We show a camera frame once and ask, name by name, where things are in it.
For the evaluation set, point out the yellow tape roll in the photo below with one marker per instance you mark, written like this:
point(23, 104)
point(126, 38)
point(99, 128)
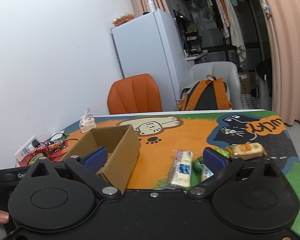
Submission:
point(35, 158)

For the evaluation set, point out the green candy packet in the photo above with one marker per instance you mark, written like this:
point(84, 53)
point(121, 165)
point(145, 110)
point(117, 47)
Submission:
point(198, 164)

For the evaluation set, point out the colourful cat table mat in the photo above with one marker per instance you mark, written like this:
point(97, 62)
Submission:
point(162, 133)

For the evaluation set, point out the white power strip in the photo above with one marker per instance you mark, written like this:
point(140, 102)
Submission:
point(25, 149)

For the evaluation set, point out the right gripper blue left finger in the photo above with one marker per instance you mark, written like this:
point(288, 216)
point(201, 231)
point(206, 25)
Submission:
point(84, 169)

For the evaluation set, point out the pink curtain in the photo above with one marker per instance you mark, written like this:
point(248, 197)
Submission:
point(283, 25)

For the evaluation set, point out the brown cardboard box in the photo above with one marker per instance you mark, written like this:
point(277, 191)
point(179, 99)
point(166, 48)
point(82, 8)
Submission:
point(122, 144)

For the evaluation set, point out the white refrigerator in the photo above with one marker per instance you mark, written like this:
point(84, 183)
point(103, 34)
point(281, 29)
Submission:
point(150, 44)

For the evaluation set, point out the red snack packet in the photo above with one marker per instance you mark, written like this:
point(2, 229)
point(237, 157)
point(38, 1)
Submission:
point(51, 147)

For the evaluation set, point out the grey armchair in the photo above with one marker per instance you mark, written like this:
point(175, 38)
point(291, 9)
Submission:
point(226, 70)

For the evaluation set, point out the orange chair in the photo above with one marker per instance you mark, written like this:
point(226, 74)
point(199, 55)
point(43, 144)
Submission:
point(136, 94)

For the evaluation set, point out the bag of oranges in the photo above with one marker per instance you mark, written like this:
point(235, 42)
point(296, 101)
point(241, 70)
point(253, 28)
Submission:
point(123, 19)

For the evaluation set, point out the white bottle on fridge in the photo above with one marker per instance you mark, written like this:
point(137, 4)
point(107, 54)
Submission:
point(151, 6)

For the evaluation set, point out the white hanging towel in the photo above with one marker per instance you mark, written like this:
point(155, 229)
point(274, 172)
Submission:
point(236, 32)

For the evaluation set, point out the small cardboard box on floor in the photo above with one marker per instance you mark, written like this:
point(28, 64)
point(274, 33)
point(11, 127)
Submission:
point(245, 82)

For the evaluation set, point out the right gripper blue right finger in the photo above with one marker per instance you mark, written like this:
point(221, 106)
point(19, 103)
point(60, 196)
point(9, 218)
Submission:
point(224, 170)

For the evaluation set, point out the orange black backpack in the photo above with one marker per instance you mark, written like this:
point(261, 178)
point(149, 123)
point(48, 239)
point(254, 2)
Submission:
point(209, 94)

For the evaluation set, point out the orange label rice cracker pack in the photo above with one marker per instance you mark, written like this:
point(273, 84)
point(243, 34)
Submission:
point(247, 151)

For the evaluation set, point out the white tissue pack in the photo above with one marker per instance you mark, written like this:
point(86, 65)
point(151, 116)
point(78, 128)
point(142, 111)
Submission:
point(87, 122)

